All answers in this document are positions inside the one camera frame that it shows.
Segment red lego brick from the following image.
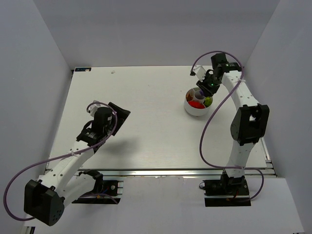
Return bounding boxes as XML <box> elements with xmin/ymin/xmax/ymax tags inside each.
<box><xmin>188</xmin><ymin>100</ymin><xmax>206</xmax><ymax>109</ymax></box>

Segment orange lego brick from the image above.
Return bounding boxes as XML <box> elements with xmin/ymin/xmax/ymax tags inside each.
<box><xmin>186</xmin><ymin>92</ymin><xmax>194</xmax><ymax>102</ymax></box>

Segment yellow-green lego brick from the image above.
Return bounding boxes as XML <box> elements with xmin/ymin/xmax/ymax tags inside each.
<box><xmin>204</xmin><ymin>97</ymin><xmax>213</xmax><ymax>108</ymax></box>

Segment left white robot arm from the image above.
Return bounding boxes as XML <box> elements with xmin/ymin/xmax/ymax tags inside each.
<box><xmin>24</xmin><ymin>101</ymin><xmax>131</xmax><ymax>226</ymax></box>

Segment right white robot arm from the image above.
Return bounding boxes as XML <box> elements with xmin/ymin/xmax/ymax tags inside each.
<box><xmin>190</xmin><ymin>51</ymin><xmax>270</xmax><ymax>195</ymax></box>

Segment white divided round container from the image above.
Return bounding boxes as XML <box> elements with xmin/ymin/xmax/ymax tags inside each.
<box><xmin>184</xmin><ymin>88</ymin><xmax>213</xmax><ymax>117</ymax></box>

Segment blue label left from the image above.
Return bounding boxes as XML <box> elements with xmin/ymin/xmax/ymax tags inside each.
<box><xmin>75</xmin><ymin>67</ymin><xmax>92</xmax><ymax>72</ymax></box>

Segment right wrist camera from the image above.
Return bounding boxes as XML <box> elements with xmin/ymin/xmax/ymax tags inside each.
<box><xmin>190</xmin><ymin>65</ymin><xmax>207</xmax><ymax>82</ymax></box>

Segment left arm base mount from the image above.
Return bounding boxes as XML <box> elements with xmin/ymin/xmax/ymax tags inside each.
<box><xmin>72</xmin><ymin>180</ymin><xmax>124</xmax><ymax>205</ymax></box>

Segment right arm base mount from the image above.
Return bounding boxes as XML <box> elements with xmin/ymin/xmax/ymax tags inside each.
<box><xmin>199</xmin><ymin>179</ymin><xmax>251</xmax><ymax>207</ymax></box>

